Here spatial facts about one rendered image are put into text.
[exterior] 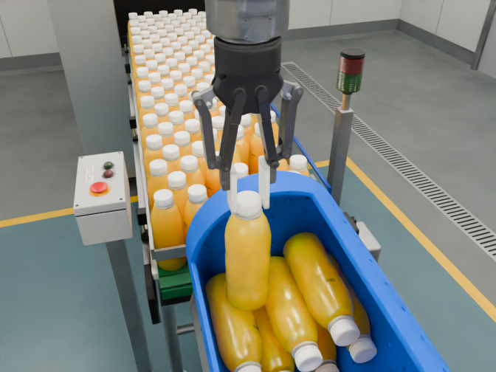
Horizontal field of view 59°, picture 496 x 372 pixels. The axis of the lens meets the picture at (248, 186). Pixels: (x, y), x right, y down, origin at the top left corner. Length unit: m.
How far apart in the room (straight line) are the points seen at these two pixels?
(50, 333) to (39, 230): 0.74
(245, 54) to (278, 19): 0.05
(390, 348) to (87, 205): 0.60
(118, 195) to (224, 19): 0.55
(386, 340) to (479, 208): 2.28
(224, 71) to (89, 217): 0.53
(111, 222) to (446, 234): 2.07
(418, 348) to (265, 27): 0.37
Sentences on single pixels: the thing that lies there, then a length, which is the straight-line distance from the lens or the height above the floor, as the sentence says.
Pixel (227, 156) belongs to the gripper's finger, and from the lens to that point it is 0.55.
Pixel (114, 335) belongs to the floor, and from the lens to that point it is 2.10.
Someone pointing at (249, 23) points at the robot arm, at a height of 1.51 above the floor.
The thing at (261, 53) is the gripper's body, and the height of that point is 1.48.
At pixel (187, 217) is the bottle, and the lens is 0.95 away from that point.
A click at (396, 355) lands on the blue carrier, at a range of 0.73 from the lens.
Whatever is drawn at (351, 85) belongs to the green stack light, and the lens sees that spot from 1.21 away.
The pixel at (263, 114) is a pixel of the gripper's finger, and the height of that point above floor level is 1.40.
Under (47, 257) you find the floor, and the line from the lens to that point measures 2.55.
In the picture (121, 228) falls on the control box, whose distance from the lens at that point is 0.96.
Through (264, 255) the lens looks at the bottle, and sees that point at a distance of 0.64.
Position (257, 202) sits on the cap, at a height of 1.27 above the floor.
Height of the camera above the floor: 1.63
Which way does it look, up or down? 35 degrees down
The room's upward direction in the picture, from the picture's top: straight up
